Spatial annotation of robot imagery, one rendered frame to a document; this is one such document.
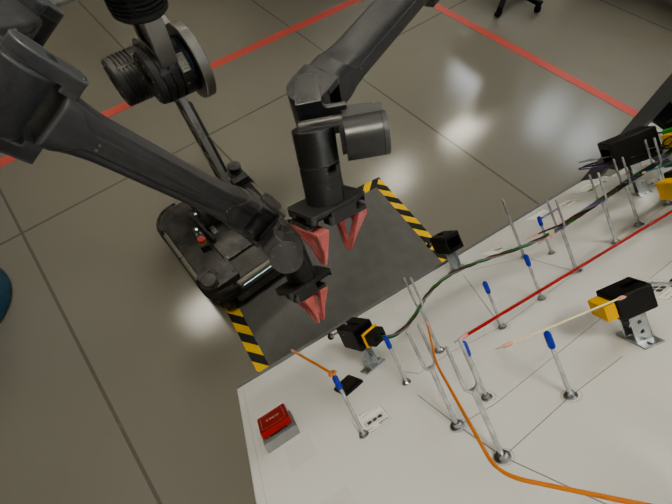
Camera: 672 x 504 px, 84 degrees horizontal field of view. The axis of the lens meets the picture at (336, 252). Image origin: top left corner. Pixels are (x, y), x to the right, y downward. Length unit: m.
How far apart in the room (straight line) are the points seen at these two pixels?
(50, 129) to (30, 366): 1.88
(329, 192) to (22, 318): 2.09
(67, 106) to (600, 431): 0.63
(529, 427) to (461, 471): 0.09
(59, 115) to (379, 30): 0.43
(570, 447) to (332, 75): 0.51
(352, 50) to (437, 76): 2.62
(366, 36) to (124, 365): 1.79
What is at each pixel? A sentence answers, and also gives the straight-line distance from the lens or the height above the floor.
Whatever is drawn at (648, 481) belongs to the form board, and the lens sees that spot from 0.45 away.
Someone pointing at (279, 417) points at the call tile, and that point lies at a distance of 0.65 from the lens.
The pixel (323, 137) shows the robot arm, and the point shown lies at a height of 1.43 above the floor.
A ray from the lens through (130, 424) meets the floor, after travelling 1.99.
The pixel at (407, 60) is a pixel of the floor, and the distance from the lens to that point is 3.33.
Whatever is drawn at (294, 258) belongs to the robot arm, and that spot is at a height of 1.23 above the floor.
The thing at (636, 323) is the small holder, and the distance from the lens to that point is 0.58.
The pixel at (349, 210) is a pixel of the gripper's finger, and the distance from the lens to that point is 0.54.
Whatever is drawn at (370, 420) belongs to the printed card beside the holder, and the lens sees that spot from 0.60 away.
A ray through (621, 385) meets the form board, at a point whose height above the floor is 1.34.
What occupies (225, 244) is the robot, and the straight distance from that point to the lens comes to 1.84.
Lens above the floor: 1.77
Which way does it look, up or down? 60 degrees down
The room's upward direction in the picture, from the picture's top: straight up
